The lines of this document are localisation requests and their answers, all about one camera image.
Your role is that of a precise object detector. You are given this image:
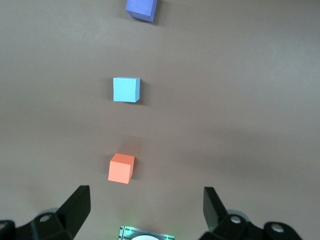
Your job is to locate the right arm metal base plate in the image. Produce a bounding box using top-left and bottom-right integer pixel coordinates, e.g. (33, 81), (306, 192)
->
(117, 225), (176, 240)

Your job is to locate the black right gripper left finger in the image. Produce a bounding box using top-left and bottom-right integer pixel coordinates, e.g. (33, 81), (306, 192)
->
(14, 185), (92, 240)

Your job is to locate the light blue foam block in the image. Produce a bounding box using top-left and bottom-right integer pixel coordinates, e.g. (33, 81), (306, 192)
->
(112, 76), (142, 103)

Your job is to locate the purple foam block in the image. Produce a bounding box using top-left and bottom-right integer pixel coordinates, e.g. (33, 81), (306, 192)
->
(125, 0), (159, 23)

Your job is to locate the orange foam block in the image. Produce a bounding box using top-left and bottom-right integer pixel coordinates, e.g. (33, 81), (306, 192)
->
(107, 153), (136, 185)

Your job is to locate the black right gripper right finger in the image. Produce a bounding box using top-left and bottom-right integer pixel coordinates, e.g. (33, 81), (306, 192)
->
(199, 186), (266, 240)

